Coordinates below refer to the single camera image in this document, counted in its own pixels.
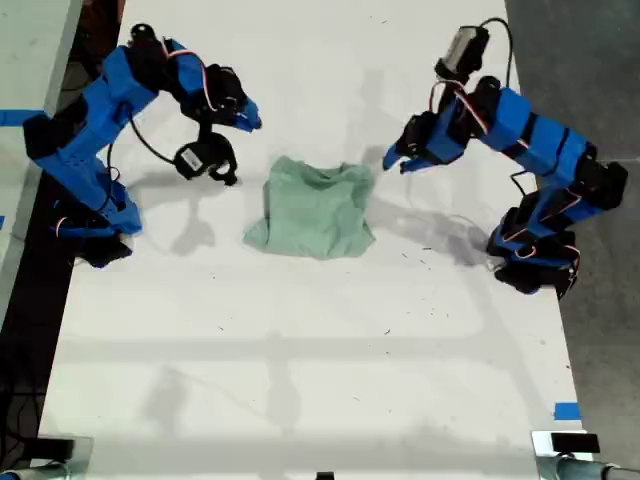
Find pale green t-shirt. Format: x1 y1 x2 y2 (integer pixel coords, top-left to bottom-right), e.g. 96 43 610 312
242 154 378 262

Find white side table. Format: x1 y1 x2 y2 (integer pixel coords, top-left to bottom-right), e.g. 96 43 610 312
0 0 85 326

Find long blue tape strip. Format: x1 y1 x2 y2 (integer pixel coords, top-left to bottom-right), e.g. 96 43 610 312
0 108 47 127

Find short blue tape strip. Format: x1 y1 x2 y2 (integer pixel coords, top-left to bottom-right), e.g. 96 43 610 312
553 401 583 422

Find small black box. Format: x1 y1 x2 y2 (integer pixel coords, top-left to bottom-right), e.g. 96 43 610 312
549 432 601 456
28 436 77 460

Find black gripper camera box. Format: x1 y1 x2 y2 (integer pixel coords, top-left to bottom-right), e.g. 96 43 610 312
172 130 240 187
433 24 491 80

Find black camera cable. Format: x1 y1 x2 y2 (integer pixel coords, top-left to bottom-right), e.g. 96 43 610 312
478 16 517 92
106 110 180 167

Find grey metal bracket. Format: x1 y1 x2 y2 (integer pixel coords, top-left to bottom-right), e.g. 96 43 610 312
530 429 596 480

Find black floor cables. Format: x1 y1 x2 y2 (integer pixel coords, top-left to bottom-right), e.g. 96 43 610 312
0 384 44 471

